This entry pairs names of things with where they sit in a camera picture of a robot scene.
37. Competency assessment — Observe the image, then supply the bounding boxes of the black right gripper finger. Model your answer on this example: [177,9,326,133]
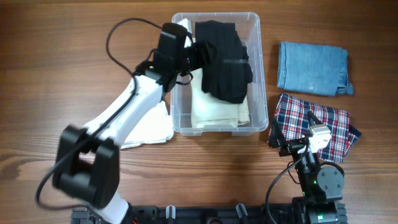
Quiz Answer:
[268,117,286,148]
[307,111,320,126]

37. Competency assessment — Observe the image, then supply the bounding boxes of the black garment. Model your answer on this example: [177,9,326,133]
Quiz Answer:
[195,20,252,104]

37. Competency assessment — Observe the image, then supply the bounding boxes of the cream cloth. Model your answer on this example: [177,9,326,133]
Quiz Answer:
[177,17,251,129]

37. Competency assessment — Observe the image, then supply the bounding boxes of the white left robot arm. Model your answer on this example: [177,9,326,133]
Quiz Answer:
[49,40,216,223]

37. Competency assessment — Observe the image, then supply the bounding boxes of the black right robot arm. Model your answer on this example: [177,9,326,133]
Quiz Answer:
[265,111,348,223]

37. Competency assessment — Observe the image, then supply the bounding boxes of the red blue plaid shirt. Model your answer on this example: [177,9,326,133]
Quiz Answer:
[274,93,361,164]

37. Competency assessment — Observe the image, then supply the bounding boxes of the blue folded jeans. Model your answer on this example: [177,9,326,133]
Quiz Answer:
[277,41,354,96]

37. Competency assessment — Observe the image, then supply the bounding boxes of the clear plastic storage bin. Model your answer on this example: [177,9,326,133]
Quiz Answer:
[170,12,269,136]

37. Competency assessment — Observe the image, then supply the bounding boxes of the white printed folded shirt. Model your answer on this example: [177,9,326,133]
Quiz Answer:
[121,101,174,149]

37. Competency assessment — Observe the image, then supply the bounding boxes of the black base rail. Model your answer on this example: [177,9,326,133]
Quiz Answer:
[70,203,348,224]

